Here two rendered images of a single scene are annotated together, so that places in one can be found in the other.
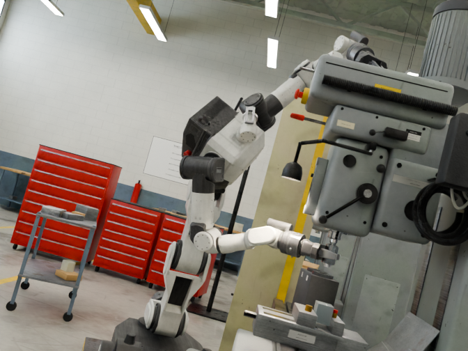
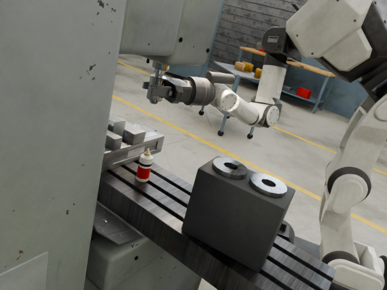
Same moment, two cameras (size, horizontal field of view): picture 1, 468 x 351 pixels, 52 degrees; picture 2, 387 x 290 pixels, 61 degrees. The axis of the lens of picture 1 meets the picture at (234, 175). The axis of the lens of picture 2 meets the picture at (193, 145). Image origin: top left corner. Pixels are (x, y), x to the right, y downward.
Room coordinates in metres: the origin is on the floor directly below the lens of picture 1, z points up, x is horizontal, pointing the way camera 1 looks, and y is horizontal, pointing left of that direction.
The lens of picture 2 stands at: (2.25, -1.18, 1.46)
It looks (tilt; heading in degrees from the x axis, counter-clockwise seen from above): 22 degrees down; 115
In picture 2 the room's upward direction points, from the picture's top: 15 degrees clockwise
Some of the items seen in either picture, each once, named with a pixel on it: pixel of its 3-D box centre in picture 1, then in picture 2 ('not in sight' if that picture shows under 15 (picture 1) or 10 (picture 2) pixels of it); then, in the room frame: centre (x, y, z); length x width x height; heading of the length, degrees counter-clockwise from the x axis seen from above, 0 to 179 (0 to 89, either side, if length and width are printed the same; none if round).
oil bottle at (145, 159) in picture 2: not in sight; (145, 164); (1.74, -0.41, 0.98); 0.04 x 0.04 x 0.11
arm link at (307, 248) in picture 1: (306, 248); (182, 91); (1.76, -0.32, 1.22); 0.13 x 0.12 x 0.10; 154
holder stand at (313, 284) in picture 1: (314, 294); (237, 208); (2.07, -0.47, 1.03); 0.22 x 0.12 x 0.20; 3
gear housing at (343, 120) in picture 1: (372, 134); not in sight; (1.71, -0.45, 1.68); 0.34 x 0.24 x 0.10; 85
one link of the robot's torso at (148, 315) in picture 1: (166, 317); (351, 263); (2.43, 0.14, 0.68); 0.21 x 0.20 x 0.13; 13
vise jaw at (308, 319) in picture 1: (303, 315); (123, 129); (1.57, -0.34, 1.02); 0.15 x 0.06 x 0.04; 177
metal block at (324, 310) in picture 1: (322, 313); (112, 126); (1.57, -0.39, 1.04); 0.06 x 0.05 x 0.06; 177
